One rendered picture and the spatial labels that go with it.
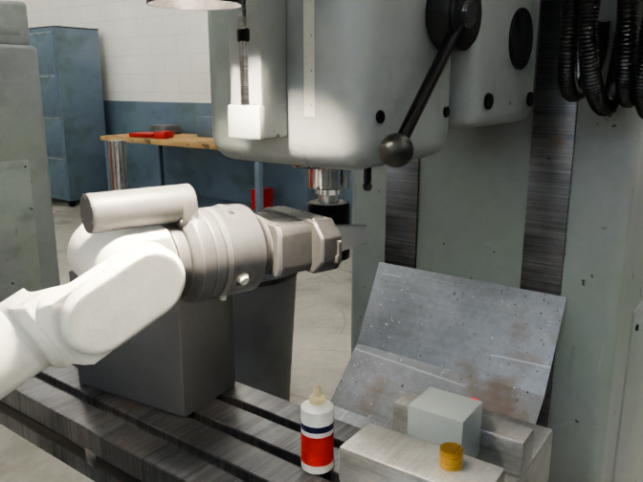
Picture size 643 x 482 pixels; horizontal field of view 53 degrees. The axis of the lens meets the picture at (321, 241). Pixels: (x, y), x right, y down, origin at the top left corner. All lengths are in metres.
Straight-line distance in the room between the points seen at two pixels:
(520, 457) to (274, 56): 0.46
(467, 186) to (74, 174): 7.13
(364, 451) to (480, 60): 0.42
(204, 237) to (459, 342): 0.56
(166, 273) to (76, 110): 7.42
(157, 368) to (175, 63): 6.46
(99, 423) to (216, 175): 6.05
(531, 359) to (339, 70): 0.58
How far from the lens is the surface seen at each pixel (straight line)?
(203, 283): 0.59
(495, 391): 1.01
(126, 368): 1.01
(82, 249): 0.61
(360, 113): 0.57
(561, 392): 1.06
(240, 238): 0.60
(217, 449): 0.89
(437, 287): 1.07
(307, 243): 0.64
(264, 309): 2.61
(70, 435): 1.02
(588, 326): 1.01
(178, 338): 0.92
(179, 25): 7.27
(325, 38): 0.58
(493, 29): 0.75
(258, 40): 0.58
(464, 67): 0.73
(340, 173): 0.68
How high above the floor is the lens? 1.39
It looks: 14 degrees down
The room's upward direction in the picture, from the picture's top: straight up
